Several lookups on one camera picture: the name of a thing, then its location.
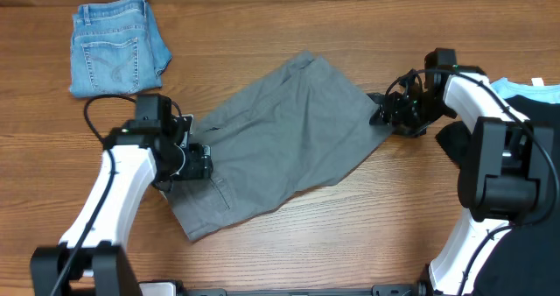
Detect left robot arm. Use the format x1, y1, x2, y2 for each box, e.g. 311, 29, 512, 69
30, 94, 214, 296

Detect folded blue denim jeans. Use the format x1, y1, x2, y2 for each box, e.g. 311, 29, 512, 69
69, 0, 172, 98

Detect grey cargo shorts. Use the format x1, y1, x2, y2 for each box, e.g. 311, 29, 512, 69
166, 52, 393, 241

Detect light blue t-shirt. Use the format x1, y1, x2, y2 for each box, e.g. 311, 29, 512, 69
491, 77, 560, 104

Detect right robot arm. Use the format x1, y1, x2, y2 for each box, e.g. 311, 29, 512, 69
369, 48, 559, 295

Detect black t-shirt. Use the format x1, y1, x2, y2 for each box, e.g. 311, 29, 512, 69
430, 96, 559, 295

